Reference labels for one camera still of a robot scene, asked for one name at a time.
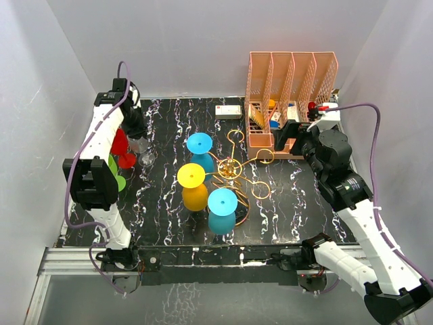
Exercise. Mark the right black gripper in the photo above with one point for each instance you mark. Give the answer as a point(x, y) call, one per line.
point(290, 130)

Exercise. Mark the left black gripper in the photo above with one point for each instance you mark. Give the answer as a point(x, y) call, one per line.
point(141, 130)

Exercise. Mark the clear wine glass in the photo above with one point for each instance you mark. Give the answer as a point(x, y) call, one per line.
point(141, 148)

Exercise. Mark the red wine glass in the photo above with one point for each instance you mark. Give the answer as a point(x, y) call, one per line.
point(120, 147)

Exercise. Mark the green wine glass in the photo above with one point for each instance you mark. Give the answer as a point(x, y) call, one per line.
point(121, 181)

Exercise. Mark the blue wine glass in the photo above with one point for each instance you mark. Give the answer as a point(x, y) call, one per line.
point(199, 144)
point(222, 204)

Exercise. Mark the yellow wine glass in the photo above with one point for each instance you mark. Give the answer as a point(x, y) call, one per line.
point(191, 178)

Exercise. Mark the blue wine glass front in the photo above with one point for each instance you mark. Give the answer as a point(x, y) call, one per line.
point(222, 204)

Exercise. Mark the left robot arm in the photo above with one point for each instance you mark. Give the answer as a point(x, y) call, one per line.
point(90, 182)

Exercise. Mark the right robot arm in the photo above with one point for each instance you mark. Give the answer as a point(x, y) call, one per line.
point(391, 289)

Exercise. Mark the red button black device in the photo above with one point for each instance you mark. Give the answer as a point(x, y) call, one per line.
point(313, 111)

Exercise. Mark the pink desk file organizer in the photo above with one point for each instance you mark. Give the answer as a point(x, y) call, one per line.
point(283, 85)

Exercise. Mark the white small box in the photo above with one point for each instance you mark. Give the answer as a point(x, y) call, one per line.
point(228, 112)

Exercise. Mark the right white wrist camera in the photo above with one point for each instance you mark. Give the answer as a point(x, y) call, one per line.
point(327, 119)

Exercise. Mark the gold wire glass rack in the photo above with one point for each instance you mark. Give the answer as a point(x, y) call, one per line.
point(229, 174)

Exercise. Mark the black base frame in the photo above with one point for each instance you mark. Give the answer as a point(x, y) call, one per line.
point(221, 263)

